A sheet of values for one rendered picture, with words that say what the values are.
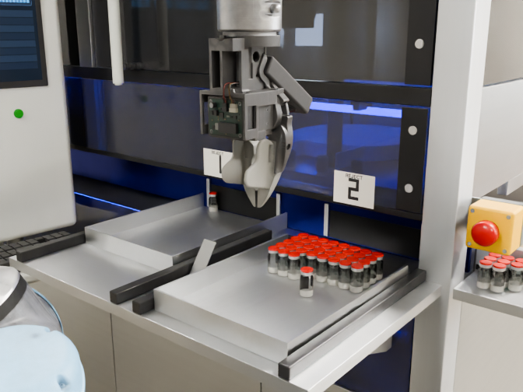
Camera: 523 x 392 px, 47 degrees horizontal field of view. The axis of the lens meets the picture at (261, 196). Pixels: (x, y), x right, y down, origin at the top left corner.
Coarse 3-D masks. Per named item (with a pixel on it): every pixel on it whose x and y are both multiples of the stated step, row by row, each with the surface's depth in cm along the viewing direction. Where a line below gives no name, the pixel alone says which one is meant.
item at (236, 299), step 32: (256, 256) 111; (160, 288) 93; (192, 288) 99; (224, 288) 101; (256, 288) 101; (288, 288) 101; (320, 288) 101; (384, 288) 96; (192, 320) 88; (224, 320) 84; (256, 320) 90; (288, 320) 90; (320, 320) 83; (256, 352) 81; (288, 352) 77
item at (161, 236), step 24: (144, 216) 133; (168, 216) 139; (192, 216) 140; (216, 216) 140; (240, 216) 140; (96, 240) 120; (120, 240) 115; (144, 240) 124; (168, 240) 124; (192, 240) 124; (216, 240) 115; (168, 264) 107
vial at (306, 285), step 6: (300, 276) 97; (306, 276) 97; (312, 276) 97; (300, 282) 97; (306, 282) 97; (312, 282) 97; (300, 288) 98; (306, 288) 97; (312, 288) 97; (300, 294) 98; (306, 294) 97; (312, 294) 98
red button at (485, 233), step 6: (480, 222) 93; (486, 222) 92; (492, 222) 93; (474, 228) 93; (480, 228) 93; (486, 228) 92; (492, 228) 92; (474, 234) 93; (480, 234) 93; (486, 234) 92; (492, 234) 92; (498, 234) 93; (474, 240) 94; (480, 240) 93; (486, 240) 92; (492, 240) 92; (486, 246) 93
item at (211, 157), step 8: (208, 152) 132; (216, 152) 130; (224, 152) 128; (232, 152) 127; (208, 160) 132; (216, 160) 130; (224, 160) 129; (208, 168) 133; (216, 168) 131; (216, 176) 131
